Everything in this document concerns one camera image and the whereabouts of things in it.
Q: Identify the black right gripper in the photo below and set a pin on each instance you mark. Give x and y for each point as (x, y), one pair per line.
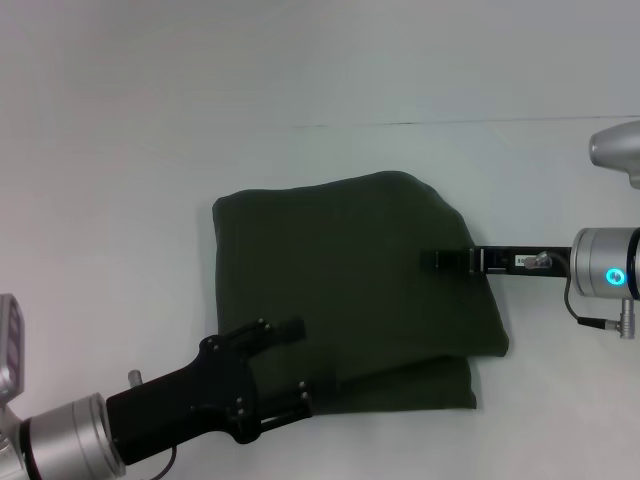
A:
(525, 260)

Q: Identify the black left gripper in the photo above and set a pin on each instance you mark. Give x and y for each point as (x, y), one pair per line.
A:
(210, 400)

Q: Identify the dark green shirt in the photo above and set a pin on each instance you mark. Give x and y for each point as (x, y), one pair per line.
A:
(350, 280)

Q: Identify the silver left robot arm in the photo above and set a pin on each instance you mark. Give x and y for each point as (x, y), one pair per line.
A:
(65, 440)

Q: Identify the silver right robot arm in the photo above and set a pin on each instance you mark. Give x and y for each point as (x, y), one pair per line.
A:
(607, 262)

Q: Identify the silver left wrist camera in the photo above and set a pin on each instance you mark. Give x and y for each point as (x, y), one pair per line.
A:
(12, 345)

